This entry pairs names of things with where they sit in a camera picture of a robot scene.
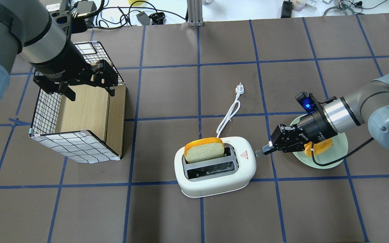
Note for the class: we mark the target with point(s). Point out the black power adapter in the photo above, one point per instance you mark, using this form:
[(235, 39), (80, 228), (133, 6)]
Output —
[(286, 10)]

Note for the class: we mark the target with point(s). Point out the grid-pattern fabric storage basket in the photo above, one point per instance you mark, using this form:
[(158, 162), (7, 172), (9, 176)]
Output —
[(88, 129)]

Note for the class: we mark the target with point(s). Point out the white two-slot toaster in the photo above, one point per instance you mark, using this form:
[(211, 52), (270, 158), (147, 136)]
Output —
[(231, 172)]

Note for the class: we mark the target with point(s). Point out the aluminium frame post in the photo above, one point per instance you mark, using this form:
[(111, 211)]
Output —
[(195, 15)]

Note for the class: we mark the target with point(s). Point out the light green plate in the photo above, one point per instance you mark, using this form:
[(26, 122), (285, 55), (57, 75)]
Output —
[(338, 150)]

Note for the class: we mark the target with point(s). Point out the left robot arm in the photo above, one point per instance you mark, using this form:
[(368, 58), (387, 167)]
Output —
[(28, 29)]

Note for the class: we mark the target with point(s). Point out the yellow toast slice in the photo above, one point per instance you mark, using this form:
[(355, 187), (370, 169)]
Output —
[(204, 149)]

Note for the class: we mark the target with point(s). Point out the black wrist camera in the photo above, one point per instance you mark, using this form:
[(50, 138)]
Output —
[(310, 104)]

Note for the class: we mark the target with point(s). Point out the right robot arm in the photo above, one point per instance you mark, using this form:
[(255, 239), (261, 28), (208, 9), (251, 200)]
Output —
[(367, 105)]

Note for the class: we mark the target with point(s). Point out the golden triangular pastry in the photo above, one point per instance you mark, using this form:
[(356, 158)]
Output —
[(318, 148)]

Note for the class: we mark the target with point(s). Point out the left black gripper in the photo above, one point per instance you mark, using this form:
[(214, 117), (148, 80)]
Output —
[(60, 63)]

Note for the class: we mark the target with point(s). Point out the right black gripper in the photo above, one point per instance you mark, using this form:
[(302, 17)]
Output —
[(313, 126)]

